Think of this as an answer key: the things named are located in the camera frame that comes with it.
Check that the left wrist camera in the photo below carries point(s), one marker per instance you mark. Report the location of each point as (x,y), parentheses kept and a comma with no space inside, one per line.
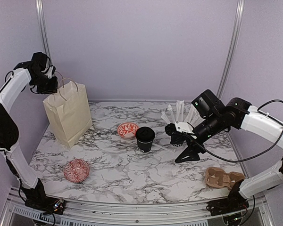
(49,72)

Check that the black paper coffee cup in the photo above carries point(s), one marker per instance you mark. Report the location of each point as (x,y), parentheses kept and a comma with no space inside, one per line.
(144,147)

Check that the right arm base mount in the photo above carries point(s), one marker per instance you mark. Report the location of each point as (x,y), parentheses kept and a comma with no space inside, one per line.
(234,202)

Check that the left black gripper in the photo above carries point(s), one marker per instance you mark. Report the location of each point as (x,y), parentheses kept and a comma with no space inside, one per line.
(52,89)

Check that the red floral small bowl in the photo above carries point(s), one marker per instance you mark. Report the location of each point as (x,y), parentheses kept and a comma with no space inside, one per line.
(127,130)

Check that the beige paper bag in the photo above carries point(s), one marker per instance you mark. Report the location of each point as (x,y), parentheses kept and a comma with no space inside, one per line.
(68,112)

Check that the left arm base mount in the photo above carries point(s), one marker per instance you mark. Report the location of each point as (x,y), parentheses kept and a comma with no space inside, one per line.
(36,198)

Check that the black plastic cup lid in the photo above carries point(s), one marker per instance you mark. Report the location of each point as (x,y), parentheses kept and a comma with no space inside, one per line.
(145,134)

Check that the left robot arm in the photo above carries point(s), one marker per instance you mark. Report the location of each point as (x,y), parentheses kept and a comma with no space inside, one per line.
(39,74)

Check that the aluminium front rail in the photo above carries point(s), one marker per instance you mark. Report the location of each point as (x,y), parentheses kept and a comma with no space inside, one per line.
(86,213)

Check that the red geometric patterned bowl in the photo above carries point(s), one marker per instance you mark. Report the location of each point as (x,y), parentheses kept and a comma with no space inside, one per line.
(76,171)

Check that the black cup holding straws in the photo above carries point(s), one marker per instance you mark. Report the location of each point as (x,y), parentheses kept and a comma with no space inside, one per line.
(177,140)

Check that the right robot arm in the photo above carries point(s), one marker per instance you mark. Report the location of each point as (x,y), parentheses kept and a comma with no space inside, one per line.
(239,114)

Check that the loose white wrapped straw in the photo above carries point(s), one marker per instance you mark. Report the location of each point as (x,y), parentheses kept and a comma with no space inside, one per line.
(164,148)

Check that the brown cardboard cup carrier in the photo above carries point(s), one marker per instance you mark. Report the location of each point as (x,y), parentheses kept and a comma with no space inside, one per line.
(218,178)

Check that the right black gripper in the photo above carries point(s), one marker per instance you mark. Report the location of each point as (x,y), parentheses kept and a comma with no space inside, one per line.
(192,143)

